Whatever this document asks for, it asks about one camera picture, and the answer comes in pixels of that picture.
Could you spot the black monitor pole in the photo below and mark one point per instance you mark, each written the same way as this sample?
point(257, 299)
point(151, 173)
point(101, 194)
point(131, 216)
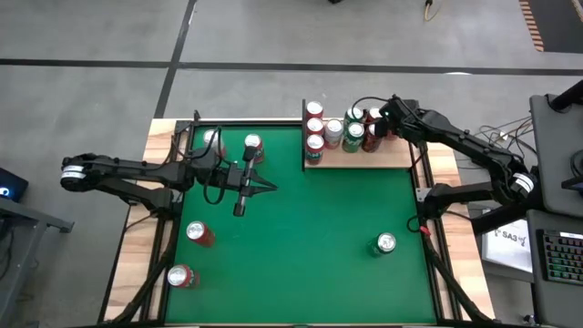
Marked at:
point(569, 96)

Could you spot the grey keyboard desk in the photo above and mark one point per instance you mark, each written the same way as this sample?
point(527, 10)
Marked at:
point(560, 305)

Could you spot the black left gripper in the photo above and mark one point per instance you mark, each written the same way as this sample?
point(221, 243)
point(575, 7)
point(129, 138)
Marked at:
point(230, 177)

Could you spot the small red clip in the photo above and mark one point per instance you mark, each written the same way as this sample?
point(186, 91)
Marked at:
point(426, 230)

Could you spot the silver and red can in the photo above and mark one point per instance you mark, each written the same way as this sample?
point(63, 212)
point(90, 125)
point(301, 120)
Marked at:
point(209, 135)

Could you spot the backlit black keyboard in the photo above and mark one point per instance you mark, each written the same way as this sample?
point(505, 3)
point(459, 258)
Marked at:
point(565, 257)

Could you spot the black table clamp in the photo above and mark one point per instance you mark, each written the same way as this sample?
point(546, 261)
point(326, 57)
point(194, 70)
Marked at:
point(196, 115)

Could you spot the white SA3 sign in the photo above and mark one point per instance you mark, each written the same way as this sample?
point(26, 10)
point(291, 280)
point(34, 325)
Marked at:
point(505, 248)

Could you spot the white raspberry seltzer can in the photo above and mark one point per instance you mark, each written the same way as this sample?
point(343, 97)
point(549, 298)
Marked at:
point(334, 132)

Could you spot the green soda can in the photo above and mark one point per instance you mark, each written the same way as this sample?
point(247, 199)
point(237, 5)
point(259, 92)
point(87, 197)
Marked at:
point(386, 242)
point(354, 114)
point(353, 136)

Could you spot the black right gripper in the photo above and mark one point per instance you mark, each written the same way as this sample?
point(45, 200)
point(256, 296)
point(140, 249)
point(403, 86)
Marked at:
point(398, 116)

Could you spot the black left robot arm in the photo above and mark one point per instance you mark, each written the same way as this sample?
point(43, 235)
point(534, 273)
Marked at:
point(118, 171)

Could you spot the black metal rig frame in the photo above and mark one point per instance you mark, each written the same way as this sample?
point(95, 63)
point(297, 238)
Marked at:
point(295, 123)

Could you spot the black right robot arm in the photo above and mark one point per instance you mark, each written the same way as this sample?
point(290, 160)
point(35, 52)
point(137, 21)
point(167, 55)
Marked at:
point(478, 146)

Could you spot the black mat with orange stripes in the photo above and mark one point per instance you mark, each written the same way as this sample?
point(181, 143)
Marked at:
point(562, 27)

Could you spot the green table mat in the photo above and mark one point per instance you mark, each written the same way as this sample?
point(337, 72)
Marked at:
point(319, 273)

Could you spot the grey side table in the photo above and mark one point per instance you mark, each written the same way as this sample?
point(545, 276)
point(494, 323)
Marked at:
point(41, 218)

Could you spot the wooden shelf with black frame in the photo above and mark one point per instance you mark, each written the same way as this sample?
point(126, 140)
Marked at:
point(387, 157)

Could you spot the grey metal bracket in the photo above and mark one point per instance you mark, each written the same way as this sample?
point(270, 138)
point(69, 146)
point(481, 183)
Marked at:
point(422, 195)

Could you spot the black device with blue light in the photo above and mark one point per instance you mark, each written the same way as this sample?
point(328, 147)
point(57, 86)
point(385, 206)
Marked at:
point(16, 182)

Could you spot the black support beam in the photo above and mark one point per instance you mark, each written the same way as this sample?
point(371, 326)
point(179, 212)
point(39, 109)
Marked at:
point(501, 218)

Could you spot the black desk accessory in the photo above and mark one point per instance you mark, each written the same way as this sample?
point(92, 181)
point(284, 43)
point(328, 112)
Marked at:
point(575, 182)

